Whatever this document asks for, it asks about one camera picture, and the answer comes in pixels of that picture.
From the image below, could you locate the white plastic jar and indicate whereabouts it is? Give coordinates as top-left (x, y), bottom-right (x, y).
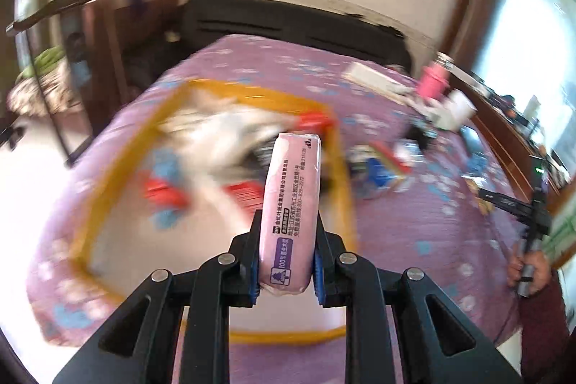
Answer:
top-left (434, 89), bottom-right (478, 132)

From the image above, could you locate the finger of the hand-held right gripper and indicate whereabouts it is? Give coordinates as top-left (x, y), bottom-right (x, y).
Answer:
top-left (477, 187), bottom-right (534, 217)

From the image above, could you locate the pink thermos flask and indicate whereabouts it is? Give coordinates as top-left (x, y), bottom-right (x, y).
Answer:
top-left (416, 55), bottom-right (455, 101)

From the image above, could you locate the blue towel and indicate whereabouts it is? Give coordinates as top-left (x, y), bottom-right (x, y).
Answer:
top-left (465, 152), bottom-right (491, 178)

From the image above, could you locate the wooden mirrored wardrobe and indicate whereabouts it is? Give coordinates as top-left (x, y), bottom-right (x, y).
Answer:
top-left (6, 0), bottom-right (129, 166)

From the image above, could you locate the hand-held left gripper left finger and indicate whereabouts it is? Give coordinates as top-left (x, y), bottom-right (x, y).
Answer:
top-left (51, 211), bottom-right (264, 384)

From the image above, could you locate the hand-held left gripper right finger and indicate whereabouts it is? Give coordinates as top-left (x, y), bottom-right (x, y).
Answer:
top-left (314, 213), bottom-right (523, 384)

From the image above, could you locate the clutter of small windowsill things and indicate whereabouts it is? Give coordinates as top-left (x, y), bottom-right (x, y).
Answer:
top-left (477, 71), bottom-right (576, 187)

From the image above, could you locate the pack of coloured sponge cloths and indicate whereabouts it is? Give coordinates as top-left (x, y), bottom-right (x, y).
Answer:
top-left (348, 141), bottom-right (415, 200)

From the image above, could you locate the plastic-wrapped tissue pack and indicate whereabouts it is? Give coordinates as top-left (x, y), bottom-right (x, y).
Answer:
top-left (260, 133), bottom-right (323, 295)

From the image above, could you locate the yellow-rimmed storage box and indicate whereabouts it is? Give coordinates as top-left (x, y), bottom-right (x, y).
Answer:
top-left (72, 78), bottom-right (361, 345)

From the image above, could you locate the wooden windowsill cabinet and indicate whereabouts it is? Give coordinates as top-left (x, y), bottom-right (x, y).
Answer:
top-left (443, 0), bottom-right (576, 272)

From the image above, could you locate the white box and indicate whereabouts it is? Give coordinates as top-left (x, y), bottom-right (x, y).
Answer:
top-left (341, 61), bottom-right (417, 105)

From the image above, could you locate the person's right hand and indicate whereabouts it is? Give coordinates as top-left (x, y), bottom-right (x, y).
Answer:
top-left (508, 248), bottom-right (553, 298)

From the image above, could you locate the person's right forearm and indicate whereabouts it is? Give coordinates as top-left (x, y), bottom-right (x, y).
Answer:
top-left (517, 274), bottom-right (573, 381)

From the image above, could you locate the purple floral tablecloth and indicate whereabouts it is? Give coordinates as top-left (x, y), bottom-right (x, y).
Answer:
top-left (27, 35), bottom-right (541, 384)

